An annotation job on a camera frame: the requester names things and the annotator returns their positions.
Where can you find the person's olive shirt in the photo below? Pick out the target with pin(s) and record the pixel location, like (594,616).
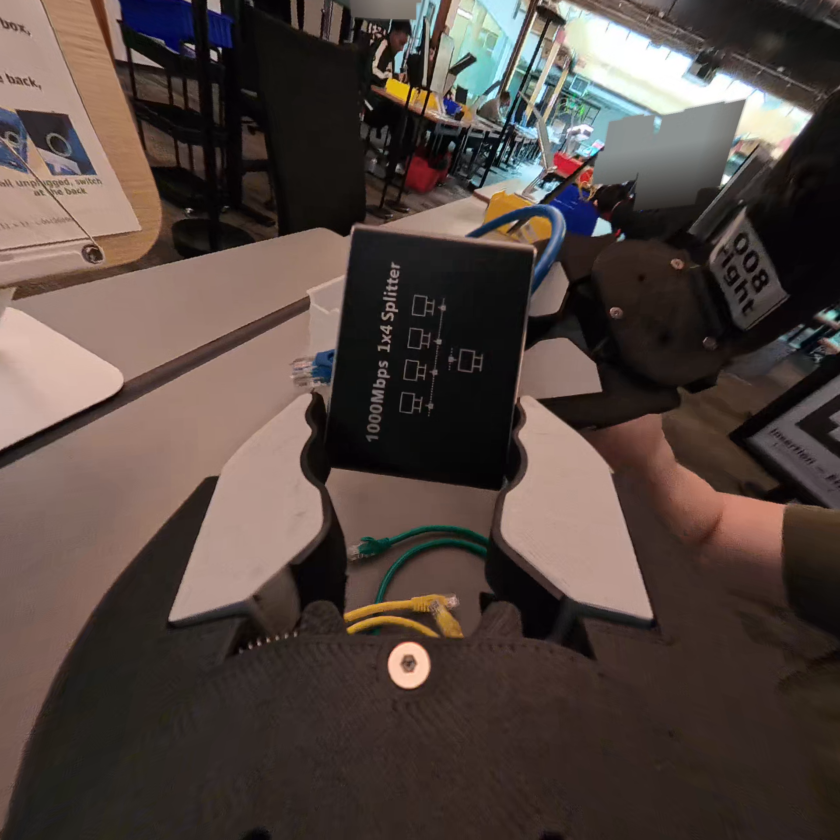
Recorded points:
(814,571)

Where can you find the clear plastic bin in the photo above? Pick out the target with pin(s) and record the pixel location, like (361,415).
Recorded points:
(325,315)

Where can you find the person's right hand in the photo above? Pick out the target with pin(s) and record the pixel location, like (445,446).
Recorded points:
(636,449)

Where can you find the black ethernet hub box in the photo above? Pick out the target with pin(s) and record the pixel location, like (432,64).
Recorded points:
(426,361)

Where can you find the black metal rack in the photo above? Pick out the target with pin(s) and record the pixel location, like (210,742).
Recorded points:
(210,164)

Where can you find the red plastic bin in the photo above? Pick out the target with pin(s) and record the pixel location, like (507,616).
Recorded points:
(426,174)

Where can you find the black framed poster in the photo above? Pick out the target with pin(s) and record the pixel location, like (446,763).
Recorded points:
(800,433)

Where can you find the yellow plastic bin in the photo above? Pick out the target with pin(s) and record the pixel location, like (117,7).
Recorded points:
(502,213)

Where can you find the person's right forearm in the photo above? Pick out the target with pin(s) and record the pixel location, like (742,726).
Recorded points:
(735,512)

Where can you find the black fabric panel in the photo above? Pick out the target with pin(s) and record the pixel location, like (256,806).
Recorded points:
(308,131)

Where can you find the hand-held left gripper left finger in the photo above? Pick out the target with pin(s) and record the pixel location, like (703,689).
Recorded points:
(249,525)

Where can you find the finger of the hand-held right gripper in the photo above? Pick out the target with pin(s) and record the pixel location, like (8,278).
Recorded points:
(564,374)
(554,298)

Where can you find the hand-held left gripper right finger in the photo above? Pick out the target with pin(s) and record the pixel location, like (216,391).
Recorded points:
(571,525)

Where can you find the blue storage bin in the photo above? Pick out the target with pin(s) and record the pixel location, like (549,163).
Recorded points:
(170,23)

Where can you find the small blue plastic bin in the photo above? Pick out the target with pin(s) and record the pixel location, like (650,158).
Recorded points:
(577,216)

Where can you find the instruction sign with white base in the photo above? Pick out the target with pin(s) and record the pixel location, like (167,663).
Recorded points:
(39,164)

